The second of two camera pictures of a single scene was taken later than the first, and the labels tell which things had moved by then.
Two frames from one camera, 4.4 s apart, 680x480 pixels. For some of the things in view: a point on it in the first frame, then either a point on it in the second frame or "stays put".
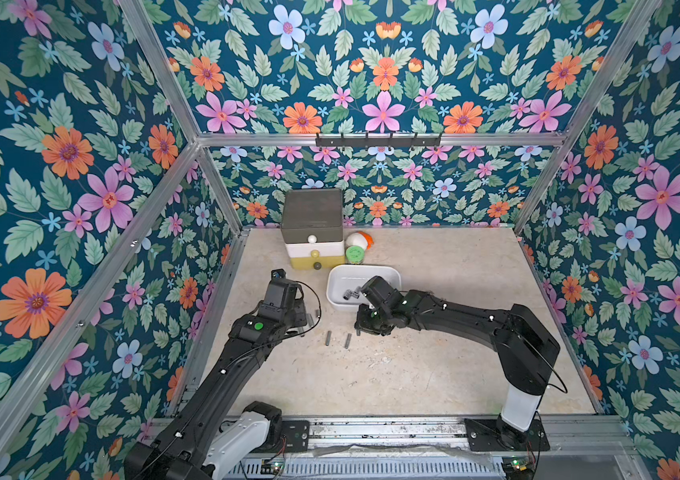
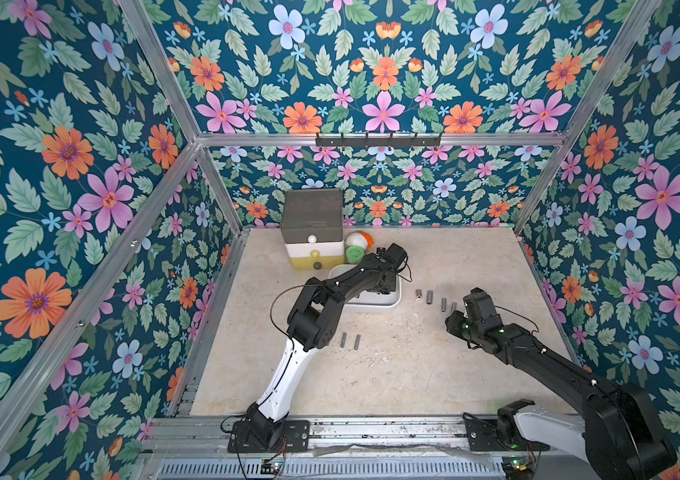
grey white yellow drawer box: (313, 228) stays put
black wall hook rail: (378, 142) stays put
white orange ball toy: (359, 239) stays put
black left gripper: (301, 316) -> (392, 284)
